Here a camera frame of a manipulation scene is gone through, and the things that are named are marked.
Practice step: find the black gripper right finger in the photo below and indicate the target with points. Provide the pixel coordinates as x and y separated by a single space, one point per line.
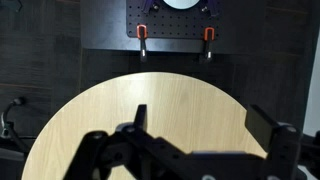
283 146

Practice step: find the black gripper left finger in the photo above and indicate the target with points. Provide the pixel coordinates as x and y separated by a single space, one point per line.
100 150

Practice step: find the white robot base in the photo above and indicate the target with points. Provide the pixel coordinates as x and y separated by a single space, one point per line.
181 3

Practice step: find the black robot cart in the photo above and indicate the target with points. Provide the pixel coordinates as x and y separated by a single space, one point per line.
100 26

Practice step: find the black perforated breadboard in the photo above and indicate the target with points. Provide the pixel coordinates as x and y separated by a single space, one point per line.
173 23

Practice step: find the robot base mounting bracket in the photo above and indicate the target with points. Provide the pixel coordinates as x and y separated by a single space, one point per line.
211 8
150 6

